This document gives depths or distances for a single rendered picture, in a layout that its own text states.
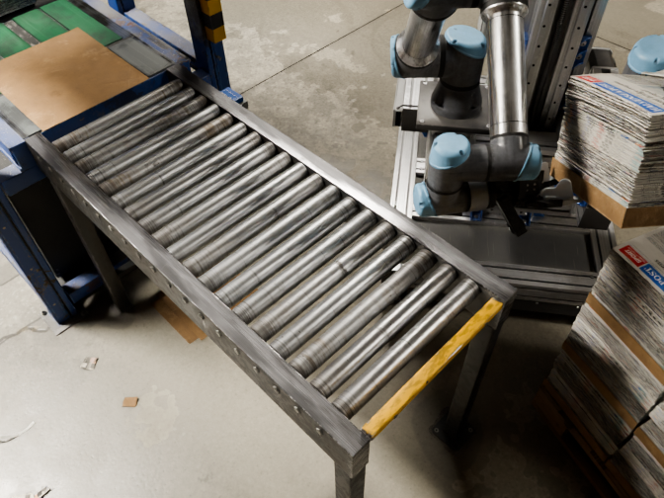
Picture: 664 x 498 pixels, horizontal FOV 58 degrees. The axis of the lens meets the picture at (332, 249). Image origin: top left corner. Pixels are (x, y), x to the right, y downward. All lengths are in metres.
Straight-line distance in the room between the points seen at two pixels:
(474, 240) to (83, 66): 1.51
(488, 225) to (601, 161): 1.11
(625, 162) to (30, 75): 1.81
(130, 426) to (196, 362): 0.31
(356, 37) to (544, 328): 2.16
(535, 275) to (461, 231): 0.32
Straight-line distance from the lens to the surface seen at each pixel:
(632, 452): 1.90
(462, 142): 1.21
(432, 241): 1.49
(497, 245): 2.31
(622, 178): 1.26
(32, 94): 2.17
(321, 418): 1.22
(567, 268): 2.31
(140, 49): 2.26
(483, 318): 1.35
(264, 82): 3.43
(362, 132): 3.05
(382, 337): 1.32
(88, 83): 2.15
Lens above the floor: 1.91
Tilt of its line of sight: 50 degrees down
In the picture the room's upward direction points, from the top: 2 degrees counter-clockwise
